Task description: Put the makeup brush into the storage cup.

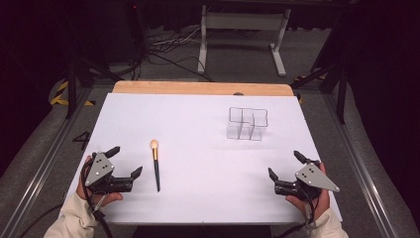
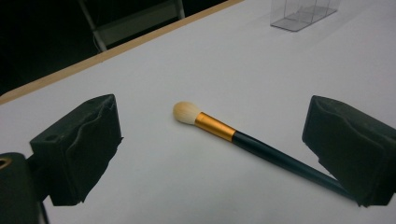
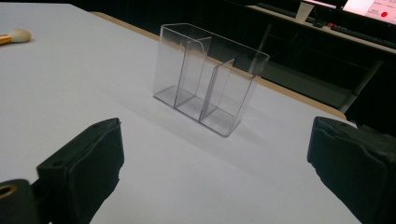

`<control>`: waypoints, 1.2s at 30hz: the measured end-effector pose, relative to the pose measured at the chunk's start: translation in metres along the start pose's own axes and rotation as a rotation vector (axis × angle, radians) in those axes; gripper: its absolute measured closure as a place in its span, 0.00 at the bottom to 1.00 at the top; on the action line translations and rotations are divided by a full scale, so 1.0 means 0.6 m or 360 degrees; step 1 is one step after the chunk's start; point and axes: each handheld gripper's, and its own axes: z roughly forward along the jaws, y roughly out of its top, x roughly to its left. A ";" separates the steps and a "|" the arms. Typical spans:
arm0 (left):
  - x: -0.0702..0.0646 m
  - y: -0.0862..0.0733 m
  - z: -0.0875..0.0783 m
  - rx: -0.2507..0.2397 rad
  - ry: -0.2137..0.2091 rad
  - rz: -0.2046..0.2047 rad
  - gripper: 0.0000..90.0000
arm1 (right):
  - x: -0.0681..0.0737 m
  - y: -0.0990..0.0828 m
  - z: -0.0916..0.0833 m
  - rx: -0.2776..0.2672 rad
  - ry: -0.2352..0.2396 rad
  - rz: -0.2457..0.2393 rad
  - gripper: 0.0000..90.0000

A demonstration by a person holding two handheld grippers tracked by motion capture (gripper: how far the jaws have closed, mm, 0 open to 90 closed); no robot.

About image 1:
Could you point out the clear acrylic organizer box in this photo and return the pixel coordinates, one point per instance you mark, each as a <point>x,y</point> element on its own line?
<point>247,123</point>

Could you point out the person's right hand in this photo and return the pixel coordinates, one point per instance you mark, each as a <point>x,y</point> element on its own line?
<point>310,205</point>

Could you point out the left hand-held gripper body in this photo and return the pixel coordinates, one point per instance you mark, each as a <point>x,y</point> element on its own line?
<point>100,175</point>

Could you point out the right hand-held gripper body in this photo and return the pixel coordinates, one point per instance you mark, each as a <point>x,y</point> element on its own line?
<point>305,183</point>

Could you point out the aluminium floor rail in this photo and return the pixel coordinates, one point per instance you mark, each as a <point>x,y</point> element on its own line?
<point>39,172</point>
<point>360,165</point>

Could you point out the yellow black floor tape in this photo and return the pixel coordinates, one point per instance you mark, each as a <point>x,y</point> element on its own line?
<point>64,95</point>

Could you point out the white table mat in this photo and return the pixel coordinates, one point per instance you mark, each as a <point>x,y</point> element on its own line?
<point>198,158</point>

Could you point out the wooden table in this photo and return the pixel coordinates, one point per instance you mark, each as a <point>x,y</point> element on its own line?
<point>201,88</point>

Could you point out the white metal stand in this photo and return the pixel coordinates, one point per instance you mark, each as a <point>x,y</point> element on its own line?
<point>242,36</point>

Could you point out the person's left hand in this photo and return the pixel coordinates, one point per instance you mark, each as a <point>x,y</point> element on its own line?
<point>99,195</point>

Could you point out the black tripod stand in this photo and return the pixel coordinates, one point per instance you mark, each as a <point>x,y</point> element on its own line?
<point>82,76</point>
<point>327,79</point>

